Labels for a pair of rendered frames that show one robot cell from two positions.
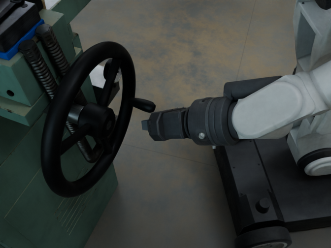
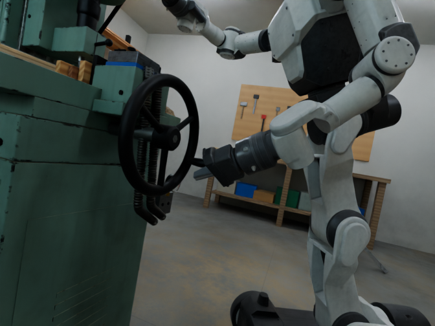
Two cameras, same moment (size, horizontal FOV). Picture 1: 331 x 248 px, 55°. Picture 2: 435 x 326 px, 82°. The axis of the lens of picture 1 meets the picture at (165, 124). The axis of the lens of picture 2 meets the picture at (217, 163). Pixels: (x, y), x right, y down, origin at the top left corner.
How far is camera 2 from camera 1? 0.54 m
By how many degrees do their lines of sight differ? 51
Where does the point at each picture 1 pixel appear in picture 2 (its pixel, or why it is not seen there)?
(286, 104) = (306, 105)
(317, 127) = (339, 254)
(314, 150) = (345, 313)
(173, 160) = not seen: outside the picture
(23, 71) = (139, 77)
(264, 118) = (292, 115)
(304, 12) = not seen: hidden behind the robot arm
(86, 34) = not seen: hidden behind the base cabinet
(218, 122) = (259, 135)
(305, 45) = (314, 187)
